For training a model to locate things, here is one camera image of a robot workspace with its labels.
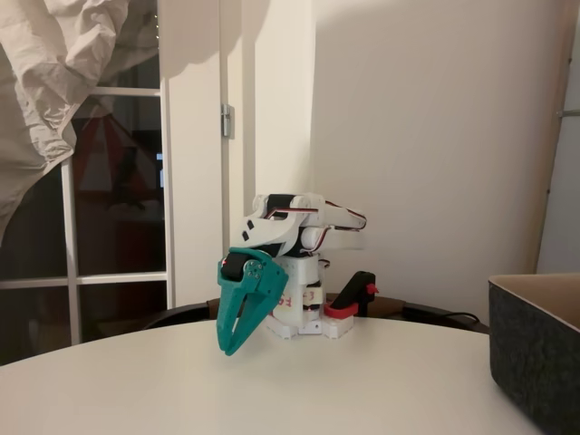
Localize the dark grey felt bin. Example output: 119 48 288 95
488 274 580 431

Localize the black and red table clamp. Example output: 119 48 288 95
322 270 380 321

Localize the white framed glass door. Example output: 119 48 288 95
0 0 227 367

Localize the metal door hinge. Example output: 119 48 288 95
220 102 236 140

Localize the crumpled white curtain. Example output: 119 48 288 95
0 0 160 237

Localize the red white black servo wire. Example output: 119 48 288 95
266 204 368 232
301 225 332 255

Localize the black cable behind table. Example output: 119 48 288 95
378 305 490 336

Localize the light wooden frame grey panel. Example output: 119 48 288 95
523 0 580 278

